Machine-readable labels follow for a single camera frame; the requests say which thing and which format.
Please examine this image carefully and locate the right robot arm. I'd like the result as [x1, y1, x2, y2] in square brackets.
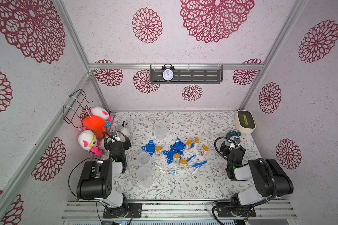
[217, 142, 294, 217]

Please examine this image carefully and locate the blue toothbrush middle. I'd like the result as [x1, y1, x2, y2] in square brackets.
[192, 160, 207, 168]

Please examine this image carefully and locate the grey wall shelf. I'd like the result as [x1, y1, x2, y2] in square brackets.
[149, 64, 223, 84]

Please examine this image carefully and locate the black alarm clock on shelf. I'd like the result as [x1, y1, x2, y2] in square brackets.
[161, 63, 175, 82]

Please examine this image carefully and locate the white pink plush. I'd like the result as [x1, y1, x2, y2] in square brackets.
[89, 107, 112, 122]
[78, 130, 103, 156]

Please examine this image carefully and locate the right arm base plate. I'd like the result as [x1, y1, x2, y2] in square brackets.
[217, 204, 257, 218]

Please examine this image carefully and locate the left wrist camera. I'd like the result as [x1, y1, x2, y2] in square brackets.
[110, 131, 121, 142]

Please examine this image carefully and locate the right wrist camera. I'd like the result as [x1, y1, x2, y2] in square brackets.
[230, 136, 240, 149]

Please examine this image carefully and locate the cream box with green window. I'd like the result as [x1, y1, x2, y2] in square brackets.
[234, 110, 256, 134]

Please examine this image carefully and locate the lower white pink plush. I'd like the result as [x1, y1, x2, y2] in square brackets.
[78, 130, 103, 156]

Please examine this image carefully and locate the black wire basket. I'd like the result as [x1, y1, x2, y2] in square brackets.
[62, 89, 92, 129]

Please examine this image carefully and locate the slim yellow cap tube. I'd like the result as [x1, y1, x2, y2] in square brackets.
[193, 137, 199, 150]

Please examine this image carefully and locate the teal alarm clock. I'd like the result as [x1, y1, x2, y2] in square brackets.
[226, 130, 241, 139]

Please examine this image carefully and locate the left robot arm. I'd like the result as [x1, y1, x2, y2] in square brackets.
[76, 131, 130, 218]

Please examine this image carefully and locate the clear plastic container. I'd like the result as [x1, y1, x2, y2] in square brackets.
[155, 121, 167, 140]
[137, 152, 152, 169]
[137, 167, 153, 189]

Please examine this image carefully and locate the left blue container lid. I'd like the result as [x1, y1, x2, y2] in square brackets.
[141, 140, 157, 156]

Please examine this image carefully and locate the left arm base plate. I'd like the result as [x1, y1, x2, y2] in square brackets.
[103, 203, 143, 219]

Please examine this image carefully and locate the upper right blue lid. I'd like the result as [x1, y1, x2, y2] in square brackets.
[171, 138, 186, 154]

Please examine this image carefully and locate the wrapped toothbrush lower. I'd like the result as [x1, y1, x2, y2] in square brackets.
[192, 165, 205, 175]

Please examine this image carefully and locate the white small plush dog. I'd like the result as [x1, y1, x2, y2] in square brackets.
[116, 121, 131, 138]

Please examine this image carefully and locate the red white toothpaste tube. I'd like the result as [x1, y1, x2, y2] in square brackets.
[160, 170, 177, 175]

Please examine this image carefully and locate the upper white pink plush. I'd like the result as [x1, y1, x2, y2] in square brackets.
[89, 107, 112, 122]

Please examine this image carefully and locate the lower middle blue lid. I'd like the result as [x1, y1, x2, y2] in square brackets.
[163, 150, 177, 164]

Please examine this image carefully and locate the red plush toy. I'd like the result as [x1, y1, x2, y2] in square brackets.
[83, 115, 106, 138]

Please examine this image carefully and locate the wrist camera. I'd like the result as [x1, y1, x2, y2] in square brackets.
[110, 131, 121, 142]
[230, 136, 240, 149]

